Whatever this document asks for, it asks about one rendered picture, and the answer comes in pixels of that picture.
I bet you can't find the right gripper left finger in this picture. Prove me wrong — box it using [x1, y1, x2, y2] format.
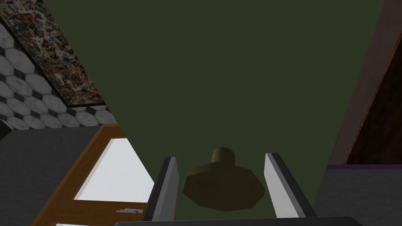
[142, 157, 179, 222]

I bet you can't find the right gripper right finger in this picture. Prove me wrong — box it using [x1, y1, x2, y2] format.
[263, 152, 318, 219]

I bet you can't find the olive round door knob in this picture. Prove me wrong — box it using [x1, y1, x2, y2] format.
[182, 147, 266, 213]

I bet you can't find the brown wooden glazed door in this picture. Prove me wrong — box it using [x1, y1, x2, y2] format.
[31, 124, 176, 226]

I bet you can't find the dark green door leaf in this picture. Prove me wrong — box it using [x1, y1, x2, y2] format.
[43, 0, 386, 222]

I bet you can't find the speckled abstract wall picture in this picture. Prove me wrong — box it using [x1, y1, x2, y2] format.
[0, 0, 107, 107]

